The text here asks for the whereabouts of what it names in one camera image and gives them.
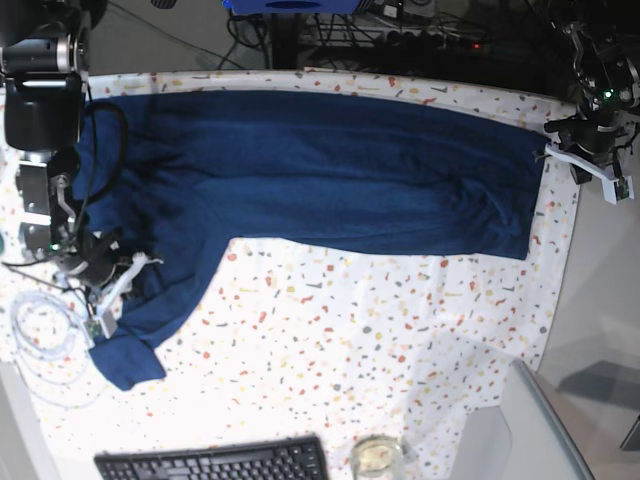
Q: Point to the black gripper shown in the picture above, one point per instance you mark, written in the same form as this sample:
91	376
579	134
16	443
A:
94	260
598	140

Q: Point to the dark blue t-shirt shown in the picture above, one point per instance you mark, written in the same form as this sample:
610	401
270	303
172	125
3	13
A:
192	171

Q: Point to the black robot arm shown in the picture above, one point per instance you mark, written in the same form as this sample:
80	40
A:
45	75
604	47

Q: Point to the black power strip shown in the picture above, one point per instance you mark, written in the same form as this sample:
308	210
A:
427	40

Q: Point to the terrazzo patterned table cloth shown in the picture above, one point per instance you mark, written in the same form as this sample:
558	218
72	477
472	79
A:
293	339

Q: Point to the black computer keyboard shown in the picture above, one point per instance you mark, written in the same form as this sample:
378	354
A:
296	458

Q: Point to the clear glass jar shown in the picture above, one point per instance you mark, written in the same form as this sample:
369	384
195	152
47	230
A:
377	457

